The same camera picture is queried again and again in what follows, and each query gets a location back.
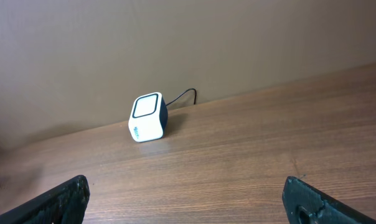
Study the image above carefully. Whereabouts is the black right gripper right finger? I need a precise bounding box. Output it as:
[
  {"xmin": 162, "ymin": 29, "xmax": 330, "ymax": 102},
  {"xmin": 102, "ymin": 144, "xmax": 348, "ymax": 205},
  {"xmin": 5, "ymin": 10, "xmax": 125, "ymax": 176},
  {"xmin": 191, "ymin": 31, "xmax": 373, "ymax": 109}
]
[{"xmin": 282, "ymin": 176, "xmax": 376, "ymax": 224}]

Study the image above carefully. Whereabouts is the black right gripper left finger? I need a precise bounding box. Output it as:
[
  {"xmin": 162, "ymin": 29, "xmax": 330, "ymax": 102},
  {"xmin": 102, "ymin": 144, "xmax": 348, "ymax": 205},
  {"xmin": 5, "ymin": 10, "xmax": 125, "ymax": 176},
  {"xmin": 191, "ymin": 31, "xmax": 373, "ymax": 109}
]
[{"xmin": 0, "ymin": 175, "xmax": 90, "ymax": 224}]

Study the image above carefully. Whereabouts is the white barcode scanner box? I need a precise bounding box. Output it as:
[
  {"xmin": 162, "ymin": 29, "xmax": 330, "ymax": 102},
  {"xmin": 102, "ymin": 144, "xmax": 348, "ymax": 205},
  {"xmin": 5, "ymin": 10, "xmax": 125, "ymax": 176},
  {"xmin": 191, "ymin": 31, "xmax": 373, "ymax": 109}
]
[{"xmin": 128, "ymin": 92, "xmax": 168, "ymax": 142}]

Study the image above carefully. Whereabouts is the black scanner cable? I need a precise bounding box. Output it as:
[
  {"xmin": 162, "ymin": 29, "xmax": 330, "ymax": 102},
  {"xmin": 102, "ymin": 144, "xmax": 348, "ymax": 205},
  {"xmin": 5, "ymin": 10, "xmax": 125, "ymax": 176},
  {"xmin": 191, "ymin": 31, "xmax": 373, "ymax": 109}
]
[{"xmin": 165, "ymin": 88, "xmax": 197, "ymax": 107}]

